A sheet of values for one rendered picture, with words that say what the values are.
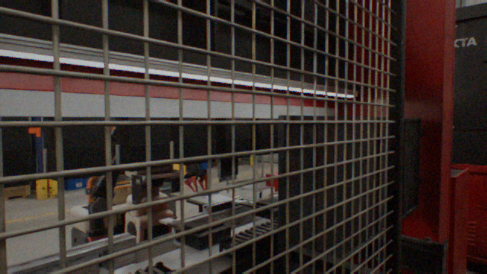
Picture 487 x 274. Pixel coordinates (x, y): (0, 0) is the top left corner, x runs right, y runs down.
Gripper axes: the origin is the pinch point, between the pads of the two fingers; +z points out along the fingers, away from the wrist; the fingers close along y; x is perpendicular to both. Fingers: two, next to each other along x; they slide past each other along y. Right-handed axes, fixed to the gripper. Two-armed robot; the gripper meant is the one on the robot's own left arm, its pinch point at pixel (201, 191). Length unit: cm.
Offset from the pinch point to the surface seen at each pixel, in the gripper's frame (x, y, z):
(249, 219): -12.0, 9.8, 19.6
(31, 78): -38, -70, -25
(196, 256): -40, -42, 27
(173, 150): -23.4, -25.1, -10.5
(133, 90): -38, -44, -24
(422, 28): -99, 83, -33
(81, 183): 522, 157, -203
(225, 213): -14.8, -4.4, 14.7
